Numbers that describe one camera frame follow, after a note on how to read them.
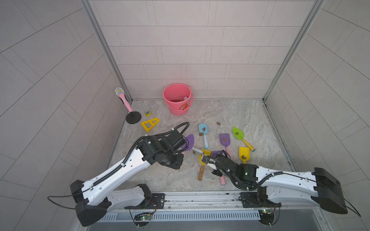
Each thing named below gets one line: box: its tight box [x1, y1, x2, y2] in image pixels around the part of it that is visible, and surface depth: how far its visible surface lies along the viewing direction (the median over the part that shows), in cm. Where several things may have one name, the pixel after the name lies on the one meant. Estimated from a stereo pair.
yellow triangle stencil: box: [140, 117, 160, 133], surface depth 101 cm
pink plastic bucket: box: [162, 83, 194, 116], surface depth 99 cm
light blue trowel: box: [198, 123, 210, 149], surface depth 101 cm
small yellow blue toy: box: [144, 109, 152, 117], surface depth 107 cm
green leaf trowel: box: [232, 127, 256, 153], surface depth 98 cm
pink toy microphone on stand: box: [115, 87, 142, 125], surface depth 104 cm
